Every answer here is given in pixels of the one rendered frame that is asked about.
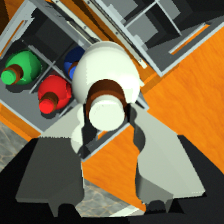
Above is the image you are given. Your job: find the white bottle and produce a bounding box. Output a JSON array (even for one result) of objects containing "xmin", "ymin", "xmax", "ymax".
[{"xmin": 72, "ymin": 41, "xmax": 140, "ymax": 131}]

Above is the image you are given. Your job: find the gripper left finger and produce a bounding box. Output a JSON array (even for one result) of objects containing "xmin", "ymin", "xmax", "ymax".
[{"xmin": 0, "ymin": 103, "xmax": 86, "ymax": 224}]

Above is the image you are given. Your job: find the blue bottle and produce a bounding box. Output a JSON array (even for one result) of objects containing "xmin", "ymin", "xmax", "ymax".
[{"xmin": 63, "ymin": 45, "xmax": 85, "ymax": 80}]

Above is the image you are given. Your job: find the green bottle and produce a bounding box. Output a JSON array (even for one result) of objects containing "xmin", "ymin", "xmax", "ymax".
[{"xmin": 1, "ymin": 47, "xmax": 48, "ymax": 85}]

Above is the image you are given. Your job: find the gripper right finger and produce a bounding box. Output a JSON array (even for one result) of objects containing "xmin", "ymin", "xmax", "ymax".
[{"xmin": 127, "ymin": 102, "xmax": 224, "ymax": 224}]

